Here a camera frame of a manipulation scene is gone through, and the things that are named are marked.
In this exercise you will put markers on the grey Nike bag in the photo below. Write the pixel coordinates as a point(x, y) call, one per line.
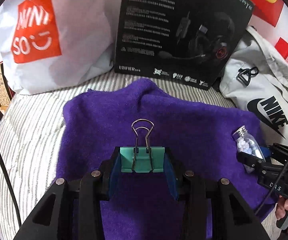
point(256, 80)

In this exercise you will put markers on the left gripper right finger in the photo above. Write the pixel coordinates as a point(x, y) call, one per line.
point(232, 217)

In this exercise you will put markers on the striped bed cover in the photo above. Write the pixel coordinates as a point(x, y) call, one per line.
point(31, 133)

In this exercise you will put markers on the teal binder clip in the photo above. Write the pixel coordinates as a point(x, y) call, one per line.
point(140, 159)

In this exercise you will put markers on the clear glass pill bottle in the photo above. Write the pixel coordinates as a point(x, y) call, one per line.
point(248, 151)

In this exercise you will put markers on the patterned notebook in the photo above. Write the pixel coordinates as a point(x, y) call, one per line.
point(6, 93)

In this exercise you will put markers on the white Miniso plastic bag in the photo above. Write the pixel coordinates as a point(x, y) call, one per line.
point(52, 44)

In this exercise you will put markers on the purple towel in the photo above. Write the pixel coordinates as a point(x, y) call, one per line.
point(199, 135)

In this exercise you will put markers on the black headset box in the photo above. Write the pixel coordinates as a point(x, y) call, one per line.
point(187, 41)

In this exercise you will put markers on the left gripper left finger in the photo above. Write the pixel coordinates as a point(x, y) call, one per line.
point(71, 209)

